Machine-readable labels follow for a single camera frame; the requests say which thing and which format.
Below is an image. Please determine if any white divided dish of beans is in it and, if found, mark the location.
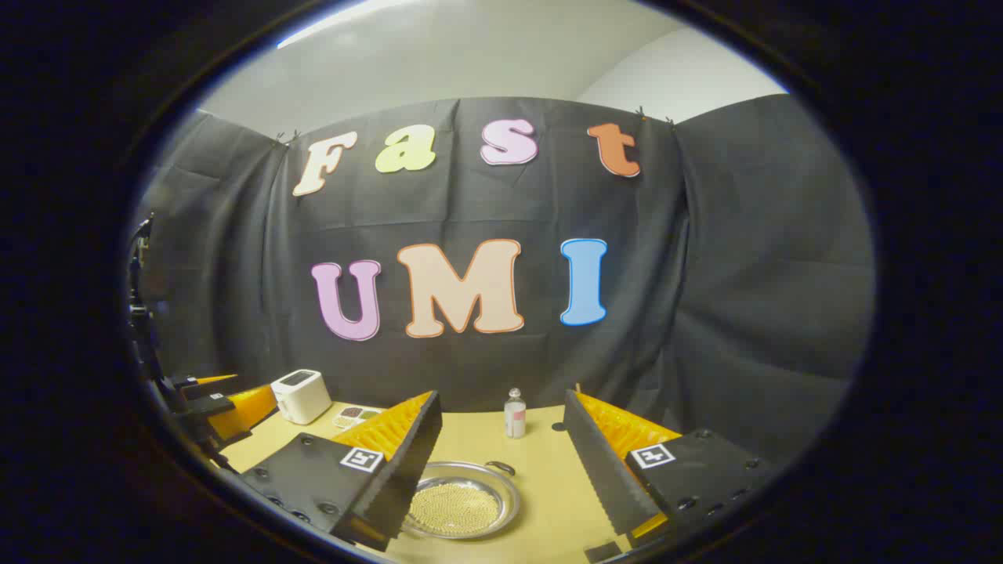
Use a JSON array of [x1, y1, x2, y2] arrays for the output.
[[333, 404, 386, 431]]

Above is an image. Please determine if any white toaster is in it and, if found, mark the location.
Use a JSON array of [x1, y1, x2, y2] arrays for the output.
[[270, 369, 333, 425]]

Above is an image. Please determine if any small bottle with pink label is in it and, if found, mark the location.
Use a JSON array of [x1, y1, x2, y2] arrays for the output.
[[504, 388, 528, 439]]

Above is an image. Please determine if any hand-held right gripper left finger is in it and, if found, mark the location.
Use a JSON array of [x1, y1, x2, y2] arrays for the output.
[[239, 390, 444, 553]]

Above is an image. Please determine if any steel pot with black handles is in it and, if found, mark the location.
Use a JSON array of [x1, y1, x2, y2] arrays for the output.
[[402, 460, 523, 541]]

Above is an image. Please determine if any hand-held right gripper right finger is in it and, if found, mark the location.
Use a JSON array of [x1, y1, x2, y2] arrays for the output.
[[563, 388, 773, 543]]

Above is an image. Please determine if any pile of soybeans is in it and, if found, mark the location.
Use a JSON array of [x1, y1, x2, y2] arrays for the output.
[[409, 481, 502, 538]]

